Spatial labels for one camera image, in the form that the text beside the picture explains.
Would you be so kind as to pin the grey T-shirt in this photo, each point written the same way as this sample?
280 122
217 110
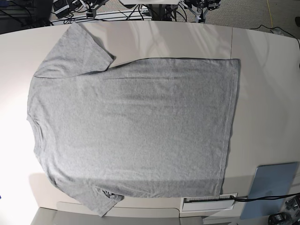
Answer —
157 127

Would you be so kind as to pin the black box with white label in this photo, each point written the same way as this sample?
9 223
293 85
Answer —
60 8

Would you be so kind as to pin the blue-grey flat panel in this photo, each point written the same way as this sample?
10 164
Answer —
269 180

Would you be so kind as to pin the black device bottom right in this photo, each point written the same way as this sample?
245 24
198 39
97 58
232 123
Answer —
281 218

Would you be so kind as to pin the black central stand with cables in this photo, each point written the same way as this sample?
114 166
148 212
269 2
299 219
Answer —
161 12

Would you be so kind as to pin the white cable grommet slot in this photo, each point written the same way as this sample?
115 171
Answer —
207 203

